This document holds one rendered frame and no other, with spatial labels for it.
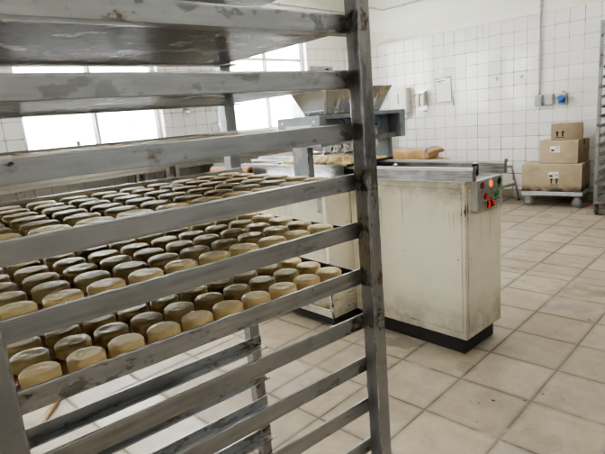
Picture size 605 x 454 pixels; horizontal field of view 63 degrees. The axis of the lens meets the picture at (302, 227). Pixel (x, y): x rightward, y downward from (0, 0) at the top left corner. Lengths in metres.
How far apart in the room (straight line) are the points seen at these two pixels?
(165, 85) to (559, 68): 5.94
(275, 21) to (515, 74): 5.89
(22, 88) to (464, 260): 2.03
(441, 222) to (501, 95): 4.40
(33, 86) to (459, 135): 6.47
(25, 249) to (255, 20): 0.44
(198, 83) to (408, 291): 2.04
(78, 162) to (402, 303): 2.18
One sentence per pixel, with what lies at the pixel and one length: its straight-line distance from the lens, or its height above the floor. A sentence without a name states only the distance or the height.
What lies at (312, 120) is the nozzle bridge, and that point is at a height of 1.16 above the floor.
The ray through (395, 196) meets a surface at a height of 0.75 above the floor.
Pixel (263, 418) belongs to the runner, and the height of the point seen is 0.69.
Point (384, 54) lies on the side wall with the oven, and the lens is 7.52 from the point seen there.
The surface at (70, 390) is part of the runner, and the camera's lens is 0.71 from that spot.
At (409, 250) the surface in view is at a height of 0.48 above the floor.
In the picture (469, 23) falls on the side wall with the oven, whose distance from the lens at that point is 6.90.
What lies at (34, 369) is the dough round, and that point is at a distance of 0.76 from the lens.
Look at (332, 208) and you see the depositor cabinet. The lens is 2.62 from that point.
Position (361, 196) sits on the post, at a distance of 0.90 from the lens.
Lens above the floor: 1.17
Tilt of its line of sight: 12 degrees down
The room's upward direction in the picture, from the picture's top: 5 degrees counter-clockwise
